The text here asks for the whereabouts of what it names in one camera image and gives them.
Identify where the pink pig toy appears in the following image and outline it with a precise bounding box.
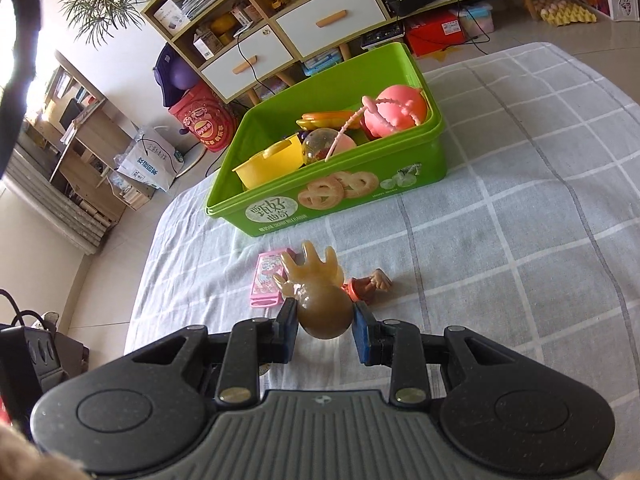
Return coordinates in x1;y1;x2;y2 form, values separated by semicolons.
323;83;431;163

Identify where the wooden desk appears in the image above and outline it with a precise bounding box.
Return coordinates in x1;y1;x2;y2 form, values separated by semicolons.
4;52;154;255

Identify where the red snack bucket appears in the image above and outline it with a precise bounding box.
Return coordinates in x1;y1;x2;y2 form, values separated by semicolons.
168;81;238;152

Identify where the clear pink capsule ball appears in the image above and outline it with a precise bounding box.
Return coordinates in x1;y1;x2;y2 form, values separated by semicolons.
302;128;357;165

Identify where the yellow toy pot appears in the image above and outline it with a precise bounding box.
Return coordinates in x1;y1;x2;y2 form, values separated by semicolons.
233;134;304;190

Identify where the clear storage bin blue lid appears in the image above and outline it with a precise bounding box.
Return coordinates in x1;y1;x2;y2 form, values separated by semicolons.
302;48;343;77

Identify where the pink card box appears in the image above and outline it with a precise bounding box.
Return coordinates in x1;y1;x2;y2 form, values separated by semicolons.
250;248;295;309

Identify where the small red figurine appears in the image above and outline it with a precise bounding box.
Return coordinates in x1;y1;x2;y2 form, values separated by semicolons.
342;269;393;304

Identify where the green plastic cookie box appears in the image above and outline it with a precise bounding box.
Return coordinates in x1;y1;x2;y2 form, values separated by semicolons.
206;42;447;236

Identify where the grey checked cloth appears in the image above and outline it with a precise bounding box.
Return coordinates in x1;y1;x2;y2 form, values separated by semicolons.
125;42;639;477

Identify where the potted green plant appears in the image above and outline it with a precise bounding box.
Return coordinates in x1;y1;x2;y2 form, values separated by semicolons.
60;0;146;49

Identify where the wooden shelf cabinet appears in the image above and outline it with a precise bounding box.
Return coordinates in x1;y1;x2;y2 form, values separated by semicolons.
142;0;298;104

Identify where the orange toy pumpkin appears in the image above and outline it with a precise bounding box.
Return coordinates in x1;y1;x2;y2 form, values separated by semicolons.
296;110;354;131

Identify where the red cardboard box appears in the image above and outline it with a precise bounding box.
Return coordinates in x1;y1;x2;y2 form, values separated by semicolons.
404;10;466;58

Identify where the yellow egg tray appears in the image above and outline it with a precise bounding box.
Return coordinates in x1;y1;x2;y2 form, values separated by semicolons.
534;0;598;27

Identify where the white toy box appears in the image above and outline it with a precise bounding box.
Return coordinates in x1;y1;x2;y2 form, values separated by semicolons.
579;0;639;22

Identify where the brown antler toy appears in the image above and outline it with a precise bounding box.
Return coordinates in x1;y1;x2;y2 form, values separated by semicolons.
273;240;354;340

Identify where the white paper shopping bag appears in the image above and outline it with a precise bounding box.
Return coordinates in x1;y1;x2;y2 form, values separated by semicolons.
114;126;184;192

